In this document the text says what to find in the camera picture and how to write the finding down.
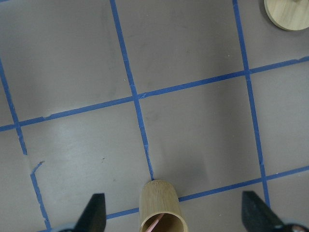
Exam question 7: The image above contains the bamboo chopstick holder cup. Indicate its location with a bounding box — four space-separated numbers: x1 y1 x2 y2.
139 180 189 232

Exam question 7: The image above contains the pink chopstick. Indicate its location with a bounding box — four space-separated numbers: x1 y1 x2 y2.
146 214 164 232

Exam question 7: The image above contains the wooden mug tree stand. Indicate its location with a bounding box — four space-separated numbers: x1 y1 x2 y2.
264 0 309 31

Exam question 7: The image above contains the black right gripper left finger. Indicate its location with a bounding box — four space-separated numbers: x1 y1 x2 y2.
74 193 107 232

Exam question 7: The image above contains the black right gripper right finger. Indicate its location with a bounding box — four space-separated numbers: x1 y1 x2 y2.
241 191 283 232

